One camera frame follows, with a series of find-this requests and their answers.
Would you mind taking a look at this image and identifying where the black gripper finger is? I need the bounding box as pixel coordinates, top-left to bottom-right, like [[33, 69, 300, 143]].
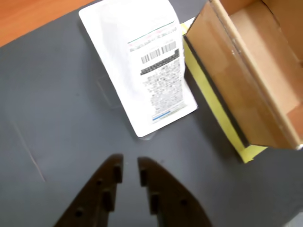
[[138, 157, 213, 227], [53, 153, 124, 227]]

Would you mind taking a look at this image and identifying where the white packaged sandwich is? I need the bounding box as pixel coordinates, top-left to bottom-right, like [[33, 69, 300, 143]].
[[78, 0, 198, 140]]

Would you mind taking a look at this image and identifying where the brown cardboard box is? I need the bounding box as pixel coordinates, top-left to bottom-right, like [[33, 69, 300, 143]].
[[183, 0, 303, 151]]

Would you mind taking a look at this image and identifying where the dark gray table mat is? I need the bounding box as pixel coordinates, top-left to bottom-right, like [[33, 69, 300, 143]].
[[0, 0, 303, 227]]

